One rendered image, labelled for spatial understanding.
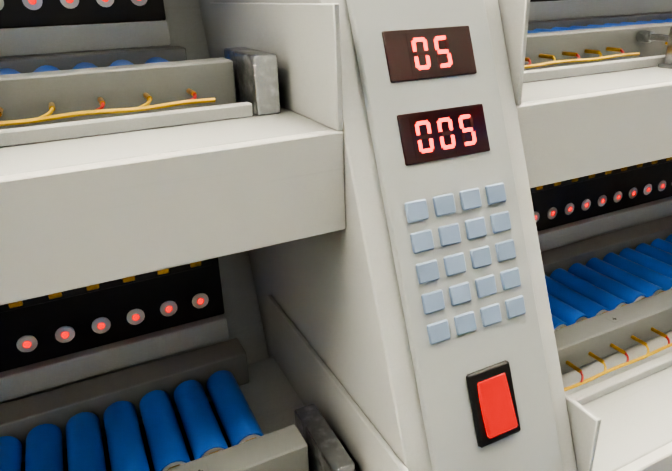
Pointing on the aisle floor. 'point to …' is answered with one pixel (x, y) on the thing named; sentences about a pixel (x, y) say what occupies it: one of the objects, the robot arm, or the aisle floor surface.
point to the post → (372, 217)
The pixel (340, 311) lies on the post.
